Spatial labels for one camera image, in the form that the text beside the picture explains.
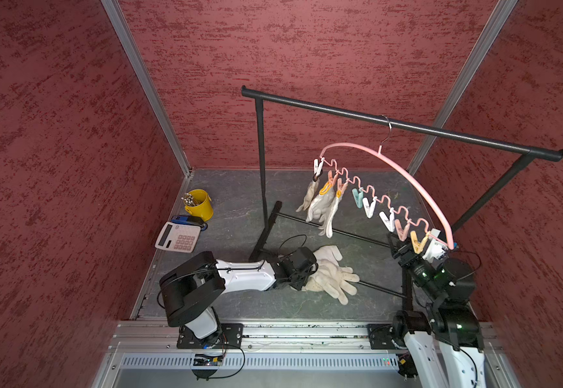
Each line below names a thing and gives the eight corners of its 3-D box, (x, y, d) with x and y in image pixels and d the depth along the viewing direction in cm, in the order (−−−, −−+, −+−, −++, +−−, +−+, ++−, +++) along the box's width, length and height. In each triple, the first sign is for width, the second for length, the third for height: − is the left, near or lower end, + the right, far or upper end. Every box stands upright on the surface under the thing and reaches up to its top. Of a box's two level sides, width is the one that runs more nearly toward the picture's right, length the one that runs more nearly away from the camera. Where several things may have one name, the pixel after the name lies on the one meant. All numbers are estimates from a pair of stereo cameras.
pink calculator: (154, 247, 94) (151, 245, 92) (167, 224, 101) (165, 221, 99) (192, 253, 92) (191, 251, 91) (203, 229, 99) (202, 227, 98)
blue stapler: (174, 226, 103) (170, 220, 99) (178, 219, 105) (174, 213, 101) (206, 231, 101) (203, 225, 97) (209, 224, 103) (206, 218, 100)
